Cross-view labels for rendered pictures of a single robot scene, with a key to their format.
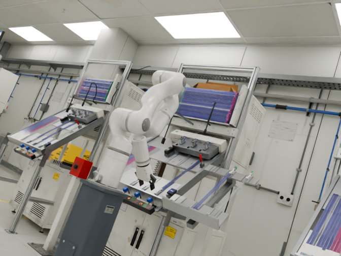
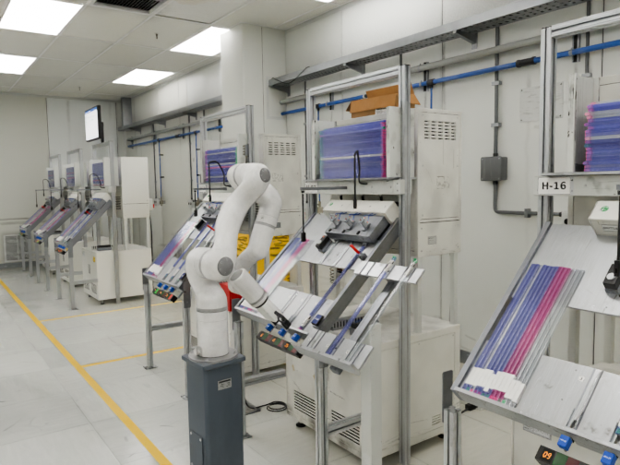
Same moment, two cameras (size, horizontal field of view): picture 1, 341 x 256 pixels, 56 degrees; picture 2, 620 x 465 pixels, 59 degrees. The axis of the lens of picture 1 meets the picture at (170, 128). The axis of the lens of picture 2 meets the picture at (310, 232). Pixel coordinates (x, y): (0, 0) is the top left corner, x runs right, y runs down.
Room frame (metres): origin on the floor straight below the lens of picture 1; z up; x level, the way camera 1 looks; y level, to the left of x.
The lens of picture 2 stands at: (-0.26, -0.70, 1.36)
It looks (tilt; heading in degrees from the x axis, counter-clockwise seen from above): 5 degrees down; 15
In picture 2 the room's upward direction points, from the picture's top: 1 degrees counter-clockwise
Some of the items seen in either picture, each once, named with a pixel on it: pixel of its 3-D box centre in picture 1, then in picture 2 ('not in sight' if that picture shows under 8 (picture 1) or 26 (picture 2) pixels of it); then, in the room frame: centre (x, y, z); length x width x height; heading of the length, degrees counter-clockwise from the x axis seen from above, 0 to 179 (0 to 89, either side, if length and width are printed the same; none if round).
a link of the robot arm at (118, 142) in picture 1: (122, 130); (206, 278); (1.69, 0.24, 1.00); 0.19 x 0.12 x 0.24; 57
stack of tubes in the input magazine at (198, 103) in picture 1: (207, 106); (358, 151); (2.52, -0.22, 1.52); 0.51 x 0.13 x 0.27; 50
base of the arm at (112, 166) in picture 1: (111, 169); (212, 332); (1.67, 0.21, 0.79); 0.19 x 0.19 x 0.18
